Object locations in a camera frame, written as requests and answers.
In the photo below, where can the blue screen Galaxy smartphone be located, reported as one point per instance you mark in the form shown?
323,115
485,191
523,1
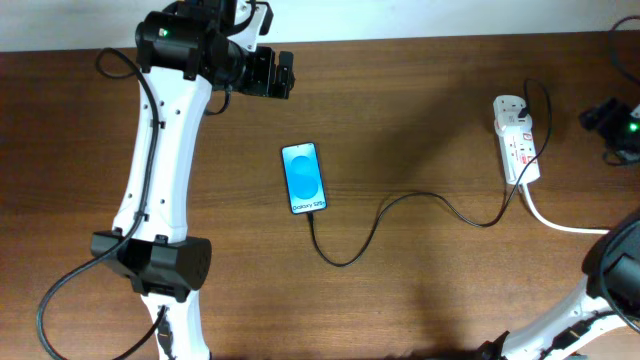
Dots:
303,178

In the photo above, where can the white power strip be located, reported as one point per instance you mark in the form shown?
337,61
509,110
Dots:
517,150

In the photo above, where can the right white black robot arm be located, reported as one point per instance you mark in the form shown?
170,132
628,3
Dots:
606,297

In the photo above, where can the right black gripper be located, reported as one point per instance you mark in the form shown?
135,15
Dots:
610,114

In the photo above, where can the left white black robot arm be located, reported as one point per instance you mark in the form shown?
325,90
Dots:
185,53

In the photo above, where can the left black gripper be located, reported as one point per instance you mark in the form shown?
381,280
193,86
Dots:
262,84

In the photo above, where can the white USB charger plug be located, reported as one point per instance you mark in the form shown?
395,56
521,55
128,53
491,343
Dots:
508,122

